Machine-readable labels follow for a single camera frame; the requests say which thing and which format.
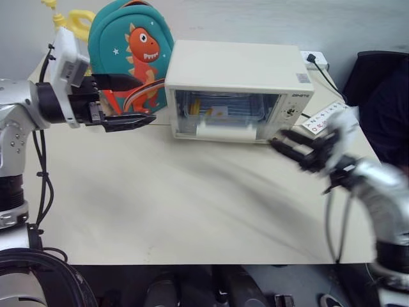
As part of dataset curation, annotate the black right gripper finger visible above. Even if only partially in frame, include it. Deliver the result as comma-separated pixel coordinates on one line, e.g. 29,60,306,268
278,128,317,146
269,138,307,166

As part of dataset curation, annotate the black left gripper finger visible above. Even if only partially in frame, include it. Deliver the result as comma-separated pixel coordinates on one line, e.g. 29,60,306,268
91,73,144,92
102,113,157,133

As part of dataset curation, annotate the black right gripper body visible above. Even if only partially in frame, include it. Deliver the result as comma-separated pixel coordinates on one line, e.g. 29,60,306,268
295,132,338,174

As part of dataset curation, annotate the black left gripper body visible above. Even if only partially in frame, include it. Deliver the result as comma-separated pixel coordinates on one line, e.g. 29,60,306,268
68,76,107,128

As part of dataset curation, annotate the glass toaster oven door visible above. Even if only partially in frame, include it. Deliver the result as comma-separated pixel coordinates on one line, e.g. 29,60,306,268
169,88,282,142

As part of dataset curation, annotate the cream toaster oven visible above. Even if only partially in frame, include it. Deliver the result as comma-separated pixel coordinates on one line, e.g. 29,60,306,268
164,39,316,144

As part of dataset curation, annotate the white card with coloured marks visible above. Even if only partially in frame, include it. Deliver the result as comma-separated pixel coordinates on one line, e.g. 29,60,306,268
302,101,352,134

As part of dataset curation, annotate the teal dinosaur backpack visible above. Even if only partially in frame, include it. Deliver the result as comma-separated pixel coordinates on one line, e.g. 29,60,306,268
87,0,175,116

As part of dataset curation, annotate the yellow plastic toy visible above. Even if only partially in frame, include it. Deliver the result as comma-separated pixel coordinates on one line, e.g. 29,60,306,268
40,0,96,43

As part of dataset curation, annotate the white power strip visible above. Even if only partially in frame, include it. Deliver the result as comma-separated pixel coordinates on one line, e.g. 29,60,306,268
300,50,329,70

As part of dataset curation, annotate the black chair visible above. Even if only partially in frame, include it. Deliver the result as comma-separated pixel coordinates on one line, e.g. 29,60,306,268
342,50,409,167

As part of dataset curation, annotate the black and white shoe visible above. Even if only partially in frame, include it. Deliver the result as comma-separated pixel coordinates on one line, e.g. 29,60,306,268
318,293,345,307

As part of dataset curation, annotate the dark rounded shape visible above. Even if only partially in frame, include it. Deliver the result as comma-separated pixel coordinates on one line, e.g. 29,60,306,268
146,271,180,307

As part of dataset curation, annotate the silver robot torso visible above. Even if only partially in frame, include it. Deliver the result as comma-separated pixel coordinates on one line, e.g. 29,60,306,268
0,274,47,307

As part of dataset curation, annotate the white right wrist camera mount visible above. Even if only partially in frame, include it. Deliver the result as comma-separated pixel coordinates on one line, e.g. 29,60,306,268
323,107,361,146

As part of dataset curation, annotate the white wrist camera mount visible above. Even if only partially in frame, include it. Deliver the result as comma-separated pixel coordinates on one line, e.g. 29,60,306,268
323,107,361,146
47,27,92,129

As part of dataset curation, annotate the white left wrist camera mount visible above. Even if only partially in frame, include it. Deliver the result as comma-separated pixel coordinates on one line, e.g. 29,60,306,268
47,27,92,129

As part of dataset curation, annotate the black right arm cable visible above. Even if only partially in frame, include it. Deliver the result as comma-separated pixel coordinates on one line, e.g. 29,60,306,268
321,182,355,265

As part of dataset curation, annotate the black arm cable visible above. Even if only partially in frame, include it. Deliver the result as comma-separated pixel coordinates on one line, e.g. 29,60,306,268
35,43,68,262
321,182,355,265

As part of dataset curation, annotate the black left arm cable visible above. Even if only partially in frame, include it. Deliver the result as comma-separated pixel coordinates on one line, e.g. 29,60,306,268
35,43,68,262

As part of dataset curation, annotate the black plug with cable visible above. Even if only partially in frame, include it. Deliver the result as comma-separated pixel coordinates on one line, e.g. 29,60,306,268
306,53,348,100

